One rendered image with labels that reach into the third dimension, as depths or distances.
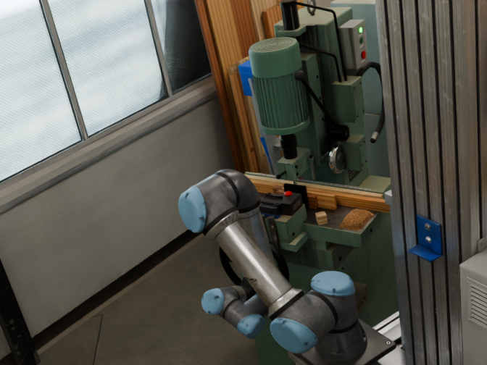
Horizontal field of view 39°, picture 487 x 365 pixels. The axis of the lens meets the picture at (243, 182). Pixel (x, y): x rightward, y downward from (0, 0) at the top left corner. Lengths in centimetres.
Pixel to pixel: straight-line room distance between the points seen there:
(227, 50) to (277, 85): 164
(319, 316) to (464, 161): 59
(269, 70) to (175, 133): 172
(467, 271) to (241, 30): 278
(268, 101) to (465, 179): 102
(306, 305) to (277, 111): 82
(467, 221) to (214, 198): 67
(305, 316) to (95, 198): 208
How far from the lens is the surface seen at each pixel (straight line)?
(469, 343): 176
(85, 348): 369
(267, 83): 239
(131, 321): 376
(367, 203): 251
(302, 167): 260
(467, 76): 147
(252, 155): 409
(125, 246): 393
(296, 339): 183
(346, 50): 262
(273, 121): 244
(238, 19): 413
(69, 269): 374
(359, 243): 241
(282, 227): 241
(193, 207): 185
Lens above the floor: 217
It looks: 27 degrees down
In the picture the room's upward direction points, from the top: 11 degrees counter-clockwise
